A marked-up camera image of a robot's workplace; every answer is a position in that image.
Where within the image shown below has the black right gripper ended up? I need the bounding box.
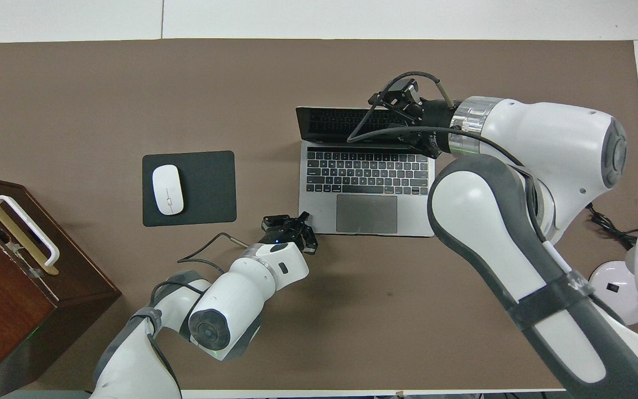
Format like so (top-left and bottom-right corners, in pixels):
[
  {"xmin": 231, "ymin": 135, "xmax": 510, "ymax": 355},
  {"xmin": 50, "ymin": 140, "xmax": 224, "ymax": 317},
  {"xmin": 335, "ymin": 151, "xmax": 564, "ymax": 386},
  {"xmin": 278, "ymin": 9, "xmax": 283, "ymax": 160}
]
[{"xmin": 368, "ymin": 79, "xmax": 459, "ymax": 160}]

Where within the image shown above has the white computer mouse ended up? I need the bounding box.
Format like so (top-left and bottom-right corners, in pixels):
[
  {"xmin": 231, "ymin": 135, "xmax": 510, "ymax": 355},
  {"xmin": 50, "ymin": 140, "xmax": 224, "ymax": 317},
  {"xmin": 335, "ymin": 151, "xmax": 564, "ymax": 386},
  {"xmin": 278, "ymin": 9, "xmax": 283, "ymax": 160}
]
[{"xmin": 152, "ymin": 165, "xmax": 184, "ymax": 216}]

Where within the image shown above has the black lamp power cable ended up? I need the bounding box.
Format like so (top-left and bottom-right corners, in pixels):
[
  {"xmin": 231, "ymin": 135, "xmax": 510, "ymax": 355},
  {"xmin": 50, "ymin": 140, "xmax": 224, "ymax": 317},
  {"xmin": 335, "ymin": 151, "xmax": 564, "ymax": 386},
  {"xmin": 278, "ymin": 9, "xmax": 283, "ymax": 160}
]
[{"xmin": 588, "ymin": 202, "xmax": 638, "ymax": 250}]

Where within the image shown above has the brown table mat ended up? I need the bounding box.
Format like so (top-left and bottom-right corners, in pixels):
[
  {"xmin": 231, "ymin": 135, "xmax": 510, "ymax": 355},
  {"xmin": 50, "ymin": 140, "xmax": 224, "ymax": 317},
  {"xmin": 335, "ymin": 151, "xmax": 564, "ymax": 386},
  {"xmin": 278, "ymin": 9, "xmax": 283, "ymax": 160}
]
[{"xmin": 0, "ymin": 39, "xmax": 638, "ymax": 391}]

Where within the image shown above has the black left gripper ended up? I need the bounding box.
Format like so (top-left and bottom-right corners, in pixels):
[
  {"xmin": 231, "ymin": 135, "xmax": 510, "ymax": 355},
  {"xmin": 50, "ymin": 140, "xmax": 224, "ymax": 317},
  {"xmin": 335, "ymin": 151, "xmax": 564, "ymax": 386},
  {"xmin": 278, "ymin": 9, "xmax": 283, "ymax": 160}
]
[{"xmin": 260, "ymin": 211, "xmax": 319, "ymax": 257}]

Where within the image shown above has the silver grey laptop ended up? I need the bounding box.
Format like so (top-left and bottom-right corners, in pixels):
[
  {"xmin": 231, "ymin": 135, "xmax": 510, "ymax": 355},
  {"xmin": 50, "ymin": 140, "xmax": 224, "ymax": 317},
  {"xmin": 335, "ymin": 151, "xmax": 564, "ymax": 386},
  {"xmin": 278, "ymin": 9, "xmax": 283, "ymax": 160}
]
[{"xmin": 296, "ymin": 106, "xmax": 436, "ymax": 237}]

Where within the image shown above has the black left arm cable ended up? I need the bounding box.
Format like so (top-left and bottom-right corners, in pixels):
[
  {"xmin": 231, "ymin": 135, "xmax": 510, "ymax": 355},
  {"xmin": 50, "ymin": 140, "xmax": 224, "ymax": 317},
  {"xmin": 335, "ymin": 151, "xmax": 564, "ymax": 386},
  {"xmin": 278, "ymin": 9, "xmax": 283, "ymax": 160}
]
[{"xmin": 177, "ymin": 233, "xmax": 253, "ymax": 275}]

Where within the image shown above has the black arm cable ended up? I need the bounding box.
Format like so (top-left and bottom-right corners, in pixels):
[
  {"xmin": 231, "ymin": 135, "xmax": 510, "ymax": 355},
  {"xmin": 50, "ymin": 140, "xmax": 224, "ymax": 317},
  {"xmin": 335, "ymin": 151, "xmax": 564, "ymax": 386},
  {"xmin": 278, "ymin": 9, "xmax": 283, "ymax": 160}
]
[
  {"xmin": 347, "ymin": 71, "xmax": 530, "ymax": 183},
  {"xmin": 177, "ymin": 233, "xmax": 253, "ymax": 275}
]

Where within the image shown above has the dark brown wooden box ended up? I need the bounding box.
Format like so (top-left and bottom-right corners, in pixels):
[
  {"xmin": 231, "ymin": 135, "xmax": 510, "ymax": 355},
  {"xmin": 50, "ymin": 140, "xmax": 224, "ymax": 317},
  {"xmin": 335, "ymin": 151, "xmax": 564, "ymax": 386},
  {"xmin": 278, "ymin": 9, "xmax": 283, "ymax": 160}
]
[{"xmin": 0, "ymin": 173, "xmax": 123, "ymax": 397}]

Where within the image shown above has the black mouse pad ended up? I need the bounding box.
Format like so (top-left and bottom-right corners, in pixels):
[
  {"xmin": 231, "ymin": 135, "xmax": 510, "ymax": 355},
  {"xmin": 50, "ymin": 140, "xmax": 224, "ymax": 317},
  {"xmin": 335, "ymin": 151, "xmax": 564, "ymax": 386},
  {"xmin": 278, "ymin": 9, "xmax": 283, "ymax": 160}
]
[{"xmin": 142, "ymin": 150, "xmax": 237, "ymax": 227}]

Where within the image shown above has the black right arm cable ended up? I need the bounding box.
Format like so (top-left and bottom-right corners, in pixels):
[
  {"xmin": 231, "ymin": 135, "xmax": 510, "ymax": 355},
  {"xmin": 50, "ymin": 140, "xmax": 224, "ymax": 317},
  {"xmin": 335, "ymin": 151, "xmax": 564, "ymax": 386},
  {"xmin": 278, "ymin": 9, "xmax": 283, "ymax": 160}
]
[{"xmin": 347, "ymin": 71, "xmax": 530, "ymax": 183}]

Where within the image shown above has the white box handle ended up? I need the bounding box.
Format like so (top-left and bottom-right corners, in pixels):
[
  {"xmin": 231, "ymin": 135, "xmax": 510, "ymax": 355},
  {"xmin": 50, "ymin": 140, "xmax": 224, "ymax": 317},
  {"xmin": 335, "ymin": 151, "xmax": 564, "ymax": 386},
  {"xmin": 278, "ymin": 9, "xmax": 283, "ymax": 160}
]
[{"xmin": 0, "ymin": 195, "xmax": 60, "ymax": 267}]

